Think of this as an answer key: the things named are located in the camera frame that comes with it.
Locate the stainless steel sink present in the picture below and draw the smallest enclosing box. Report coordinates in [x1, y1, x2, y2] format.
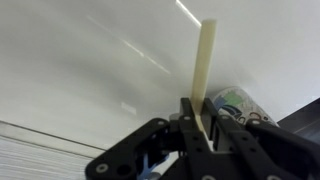
[278, 98, 320, 144]

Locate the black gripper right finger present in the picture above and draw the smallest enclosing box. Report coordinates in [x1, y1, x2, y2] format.
[202, 99, 320, 180]

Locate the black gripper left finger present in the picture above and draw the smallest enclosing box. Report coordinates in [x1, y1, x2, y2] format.
[84, 98, 212, 180]

